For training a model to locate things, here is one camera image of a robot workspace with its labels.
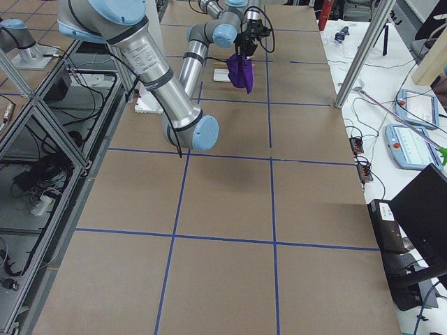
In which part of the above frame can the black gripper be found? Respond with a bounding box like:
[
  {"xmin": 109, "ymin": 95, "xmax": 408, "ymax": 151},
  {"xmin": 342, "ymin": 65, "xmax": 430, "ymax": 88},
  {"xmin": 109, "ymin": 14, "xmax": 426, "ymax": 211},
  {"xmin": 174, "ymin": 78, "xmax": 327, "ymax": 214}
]
[{"xmin": 235, "ymin": 19, "xmax": 270, "ymax": 56}]

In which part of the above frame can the purple towel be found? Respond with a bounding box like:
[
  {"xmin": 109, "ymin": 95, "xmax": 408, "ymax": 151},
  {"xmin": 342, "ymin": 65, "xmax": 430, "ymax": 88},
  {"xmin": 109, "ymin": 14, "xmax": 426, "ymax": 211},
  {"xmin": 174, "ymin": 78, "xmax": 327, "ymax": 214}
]
[{"xmin": 226, "ymin": 53, "xmax": 254, "ymax": 94}]

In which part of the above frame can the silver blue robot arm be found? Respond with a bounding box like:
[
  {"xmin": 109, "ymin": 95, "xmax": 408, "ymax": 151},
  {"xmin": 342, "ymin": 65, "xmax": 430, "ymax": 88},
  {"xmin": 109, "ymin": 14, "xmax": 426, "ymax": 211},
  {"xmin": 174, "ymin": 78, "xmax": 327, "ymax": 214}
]
[
  {"xmin": 1, "ymin": 18, "xmax": 52, "ymax": 70},
  {"xmin": 58, "ymin": 1, "xmax": 273, "ymax": 151}
]

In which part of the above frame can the white wooden towel rack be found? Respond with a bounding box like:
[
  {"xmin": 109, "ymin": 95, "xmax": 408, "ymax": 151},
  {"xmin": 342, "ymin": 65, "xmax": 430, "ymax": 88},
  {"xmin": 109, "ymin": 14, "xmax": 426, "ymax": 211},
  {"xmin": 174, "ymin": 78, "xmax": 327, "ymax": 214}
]
[{"xmin": 213, "ymin": 65, "xmax": 231, "ymax": 83}]

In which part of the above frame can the red cylinder bottle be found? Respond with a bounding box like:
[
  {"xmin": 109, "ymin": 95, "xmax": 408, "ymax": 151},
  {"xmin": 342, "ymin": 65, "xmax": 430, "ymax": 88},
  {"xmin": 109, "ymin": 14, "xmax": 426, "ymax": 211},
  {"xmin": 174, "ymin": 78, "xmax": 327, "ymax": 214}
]
[{"xmin": 318, "ymin": 0, "xmax": 333, "ymax": 31}]

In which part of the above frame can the dark blue folded umbrella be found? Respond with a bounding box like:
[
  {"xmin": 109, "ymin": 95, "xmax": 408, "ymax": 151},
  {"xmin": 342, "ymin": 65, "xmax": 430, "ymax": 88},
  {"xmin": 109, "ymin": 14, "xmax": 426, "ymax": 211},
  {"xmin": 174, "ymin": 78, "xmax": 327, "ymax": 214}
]
[{"xmin": 335, "ymin": 26, "xmax": 350, "ymax": 43}]

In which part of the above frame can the far orange connector block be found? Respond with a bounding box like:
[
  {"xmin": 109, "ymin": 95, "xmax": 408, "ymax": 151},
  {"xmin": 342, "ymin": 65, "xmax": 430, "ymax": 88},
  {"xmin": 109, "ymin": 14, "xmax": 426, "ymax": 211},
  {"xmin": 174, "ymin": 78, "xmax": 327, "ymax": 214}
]
[{"xmin": 349, "ymin": 137, "xmax": 364, "ymax": 156}]

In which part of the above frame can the orange connector block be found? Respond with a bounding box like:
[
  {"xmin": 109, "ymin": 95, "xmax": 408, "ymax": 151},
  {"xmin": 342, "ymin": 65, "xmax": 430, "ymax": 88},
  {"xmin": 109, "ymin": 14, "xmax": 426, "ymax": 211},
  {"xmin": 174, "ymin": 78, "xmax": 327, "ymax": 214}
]
[
  {"xmin": 349, "ymin": 137, "xmax": 364, "ymax": 156},
  {"xmin": 356, "ymin": 161, "xmax": 374, "ymax": 184}
]

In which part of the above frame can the near orange connector block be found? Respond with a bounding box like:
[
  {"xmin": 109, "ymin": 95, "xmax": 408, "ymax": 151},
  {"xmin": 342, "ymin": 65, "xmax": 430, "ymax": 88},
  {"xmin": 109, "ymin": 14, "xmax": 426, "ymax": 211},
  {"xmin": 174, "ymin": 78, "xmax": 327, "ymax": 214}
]
[{"xmin": 356, "ymin": 161, "xmax": 374, "ymax": 184}]

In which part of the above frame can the far blue teach pendant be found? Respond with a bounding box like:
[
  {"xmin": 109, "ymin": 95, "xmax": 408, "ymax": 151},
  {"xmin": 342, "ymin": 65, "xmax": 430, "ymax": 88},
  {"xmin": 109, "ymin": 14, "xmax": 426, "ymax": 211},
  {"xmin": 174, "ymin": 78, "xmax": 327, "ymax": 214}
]
[{"xmin": 395, "ymin": 89, "xmax": 439, "ymax": 130}]

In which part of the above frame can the blue teach pendant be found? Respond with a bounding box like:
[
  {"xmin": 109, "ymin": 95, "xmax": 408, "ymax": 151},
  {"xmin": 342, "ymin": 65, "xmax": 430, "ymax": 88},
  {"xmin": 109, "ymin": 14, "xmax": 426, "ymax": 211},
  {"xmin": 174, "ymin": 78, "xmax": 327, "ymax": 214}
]
[
  {"xmin": 395, "ymin": 89, "xmax": 439, "ymax": 130},
  {"xmin": 385, "ymin": 124, "xmax": 444, "ymax": 170}
]

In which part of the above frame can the near blue teach pendant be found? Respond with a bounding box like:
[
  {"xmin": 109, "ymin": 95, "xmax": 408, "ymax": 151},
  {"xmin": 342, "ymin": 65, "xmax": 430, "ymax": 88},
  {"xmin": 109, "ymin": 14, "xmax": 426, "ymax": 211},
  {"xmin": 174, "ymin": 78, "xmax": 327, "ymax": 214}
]
[{"xmin": 385, "ymin": 124, "xmax": 444, "ymax": 170}]

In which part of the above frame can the metal reacher grabber stick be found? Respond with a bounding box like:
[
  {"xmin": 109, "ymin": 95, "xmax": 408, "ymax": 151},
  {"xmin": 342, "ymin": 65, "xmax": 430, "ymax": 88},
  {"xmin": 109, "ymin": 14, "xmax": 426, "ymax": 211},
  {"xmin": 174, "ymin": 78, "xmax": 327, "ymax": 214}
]
[{"xmin": 356, "ymin": 82, "xmax": 447, "ymax": 168}]

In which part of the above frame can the black computer box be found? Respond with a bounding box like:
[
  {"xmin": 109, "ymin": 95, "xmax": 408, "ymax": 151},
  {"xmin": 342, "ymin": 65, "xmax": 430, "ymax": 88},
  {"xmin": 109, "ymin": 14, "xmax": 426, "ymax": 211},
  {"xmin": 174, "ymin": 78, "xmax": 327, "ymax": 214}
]
[{"xmin": 368, "ymin": 199, "xmax": 413, "ymax": 255}]

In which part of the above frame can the black monitor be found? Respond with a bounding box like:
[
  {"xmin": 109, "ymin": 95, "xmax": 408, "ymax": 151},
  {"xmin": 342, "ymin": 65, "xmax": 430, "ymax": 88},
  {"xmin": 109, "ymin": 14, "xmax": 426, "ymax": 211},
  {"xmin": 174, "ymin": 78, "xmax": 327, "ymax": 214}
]
[{"xmin": 389, "ymin": 164, "xmax": 446, "ymax": 266}]

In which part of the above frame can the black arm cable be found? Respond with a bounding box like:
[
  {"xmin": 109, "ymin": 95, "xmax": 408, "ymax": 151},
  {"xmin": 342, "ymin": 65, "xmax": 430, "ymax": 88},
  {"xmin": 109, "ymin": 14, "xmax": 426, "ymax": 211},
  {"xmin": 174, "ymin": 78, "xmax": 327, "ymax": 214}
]
[{"xmin": 108, "ymin": 0, "xmax": 277, "ymax": 160}]

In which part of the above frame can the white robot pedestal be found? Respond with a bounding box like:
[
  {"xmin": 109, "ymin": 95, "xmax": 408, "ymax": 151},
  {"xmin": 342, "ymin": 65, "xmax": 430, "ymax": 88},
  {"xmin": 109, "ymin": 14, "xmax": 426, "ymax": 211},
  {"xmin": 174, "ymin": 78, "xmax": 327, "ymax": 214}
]
[{"xmin": 133, "ymin": 0, "xmax": 168, "ymax": 115}]

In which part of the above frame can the aluminium frame post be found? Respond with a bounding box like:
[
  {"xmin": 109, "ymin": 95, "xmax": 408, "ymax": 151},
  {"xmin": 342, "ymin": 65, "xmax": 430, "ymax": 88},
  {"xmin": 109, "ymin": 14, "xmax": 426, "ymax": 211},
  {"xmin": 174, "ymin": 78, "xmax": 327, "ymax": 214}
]
[{"xmin": 335, "ymin": 0, "xmax": 396, "ymax": 109}]

